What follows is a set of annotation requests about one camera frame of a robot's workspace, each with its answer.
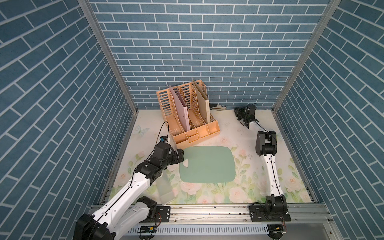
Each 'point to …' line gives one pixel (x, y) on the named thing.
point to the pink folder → (181, 108)
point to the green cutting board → (208, 164)
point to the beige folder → (204, 102)
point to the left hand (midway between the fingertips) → (180, 153)
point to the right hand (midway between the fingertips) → (233, 107)
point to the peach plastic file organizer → (199, 129)
